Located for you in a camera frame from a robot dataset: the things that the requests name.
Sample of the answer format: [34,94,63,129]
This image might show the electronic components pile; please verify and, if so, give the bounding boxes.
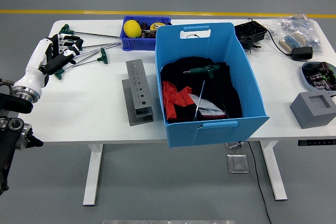
[303,61,336,90]

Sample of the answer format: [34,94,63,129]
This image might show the black power adapter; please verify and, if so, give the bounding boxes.
[291,47,313,61]

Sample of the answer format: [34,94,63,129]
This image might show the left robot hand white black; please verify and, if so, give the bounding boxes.
[12,34,84,96]

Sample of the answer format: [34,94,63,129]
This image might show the black plastic tray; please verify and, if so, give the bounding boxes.
[234,18,268,50]

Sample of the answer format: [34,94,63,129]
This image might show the white table leg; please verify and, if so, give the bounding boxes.
[82,144,103,206]
[259,140,288,201]

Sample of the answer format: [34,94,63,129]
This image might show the clear plastic component bags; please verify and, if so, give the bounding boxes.
[266,14,323,55]

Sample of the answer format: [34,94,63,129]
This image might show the light blue plate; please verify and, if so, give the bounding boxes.
[301,61,336,91]

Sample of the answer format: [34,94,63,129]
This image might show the small blue plastic bin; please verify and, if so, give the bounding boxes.
[119,15,172,51]

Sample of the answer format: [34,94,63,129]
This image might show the black cloth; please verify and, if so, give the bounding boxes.
[160,56,243,124]

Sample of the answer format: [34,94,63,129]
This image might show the silver grey bag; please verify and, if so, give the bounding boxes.
[193,93,227,118]

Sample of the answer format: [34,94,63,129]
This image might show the dark small parts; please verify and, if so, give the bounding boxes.
[140,22,158,39]

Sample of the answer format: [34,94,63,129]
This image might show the red cloth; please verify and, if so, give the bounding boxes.
[162,80,195,119]

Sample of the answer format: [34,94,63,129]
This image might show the grey block with square recess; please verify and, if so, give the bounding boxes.
[289,91,336,130]

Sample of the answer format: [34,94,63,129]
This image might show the black floor cable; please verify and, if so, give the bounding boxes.
[246,141,272,224]

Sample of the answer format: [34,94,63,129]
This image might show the black adapter cable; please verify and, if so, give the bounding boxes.
[265,29,294,57]

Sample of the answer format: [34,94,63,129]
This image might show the black table control panel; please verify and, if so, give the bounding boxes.
[298,138,336,146]

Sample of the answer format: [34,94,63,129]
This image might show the large metal floor plate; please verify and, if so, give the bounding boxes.
[227,154,249,174]

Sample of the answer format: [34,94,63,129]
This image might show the beige resistor tape strip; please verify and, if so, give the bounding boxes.
[278,31,307,54]

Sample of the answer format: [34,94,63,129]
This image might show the grey metal tool stand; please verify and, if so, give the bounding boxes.
[121,58,154,127]

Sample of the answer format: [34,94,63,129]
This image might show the small metal floor plate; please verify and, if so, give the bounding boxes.
[225,141,245,149]

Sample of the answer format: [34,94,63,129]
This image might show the large blue plastic box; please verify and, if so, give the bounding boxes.
[154,22,270,148]

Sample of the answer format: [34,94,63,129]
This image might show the yellow lemon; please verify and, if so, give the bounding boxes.
[123,19,142,38]

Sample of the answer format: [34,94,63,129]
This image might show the large green T-handle wrench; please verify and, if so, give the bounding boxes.
[183,64,229,119]

